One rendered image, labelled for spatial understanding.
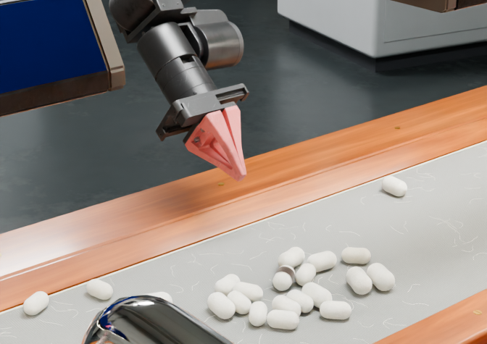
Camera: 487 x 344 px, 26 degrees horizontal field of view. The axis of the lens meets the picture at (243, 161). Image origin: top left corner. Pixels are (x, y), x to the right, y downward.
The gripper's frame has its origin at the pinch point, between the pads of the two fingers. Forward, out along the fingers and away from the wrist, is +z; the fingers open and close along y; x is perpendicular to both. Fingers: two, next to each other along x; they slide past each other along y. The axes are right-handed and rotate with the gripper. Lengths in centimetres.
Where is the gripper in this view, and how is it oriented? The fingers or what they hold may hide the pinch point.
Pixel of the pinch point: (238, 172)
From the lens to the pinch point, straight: 118.4
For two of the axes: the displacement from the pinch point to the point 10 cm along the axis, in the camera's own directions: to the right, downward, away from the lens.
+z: 4.9, 8.1, -3.1
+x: -4.0, 5.3, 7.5
